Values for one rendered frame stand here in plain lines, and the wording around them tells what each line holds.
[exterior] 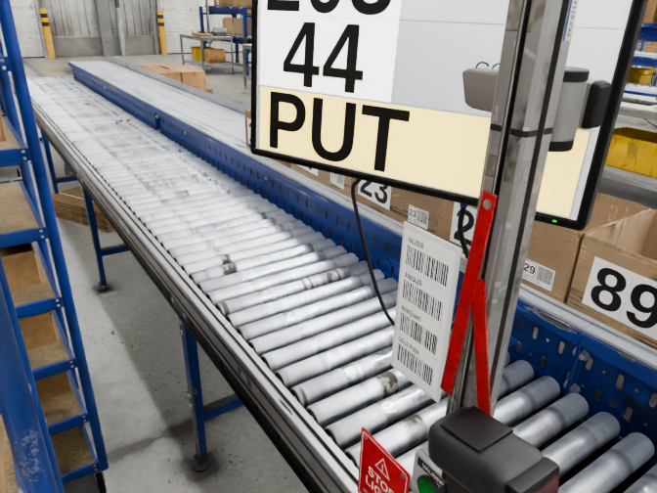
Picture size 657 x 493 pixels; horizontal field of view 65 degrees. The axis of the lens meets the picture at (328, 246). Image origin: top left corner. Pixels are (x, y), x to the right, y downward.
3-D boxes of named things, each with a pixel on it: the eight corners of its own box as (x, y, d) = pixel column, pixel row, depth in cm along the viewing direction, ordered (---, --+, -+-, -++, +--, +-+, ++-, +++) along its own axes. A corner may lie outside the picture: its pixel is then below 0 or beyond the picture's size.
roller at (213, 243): (167, 258, 161) (166, 268, 165) (309, 225, 188) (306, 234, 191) (161, 246, 163) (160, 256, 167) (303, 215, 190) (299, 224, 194)
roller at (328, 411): (297, 424, 104) (297, 404, 102) (475, 342, 130) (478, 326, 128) (311, 439, 100) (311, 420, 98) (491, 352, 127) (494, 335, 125)
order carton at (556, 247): (434, 241, 142) (441, 182, 135) (504, 220, 157) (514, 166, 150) (562, 305, 113) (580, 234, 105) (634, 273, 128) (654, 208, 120)
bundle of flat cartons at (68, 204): (159, 211, 396) (157, 195, 391) (109, 232, 358) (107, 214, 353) (96, 196, 425) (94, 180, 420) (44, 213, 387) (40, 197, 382)
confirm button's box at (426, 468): (406, 491, 64) (411, 451, 61) (424, 480, 66) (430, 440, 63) (446, 534, 59) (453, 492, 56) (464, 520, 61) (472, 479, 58)
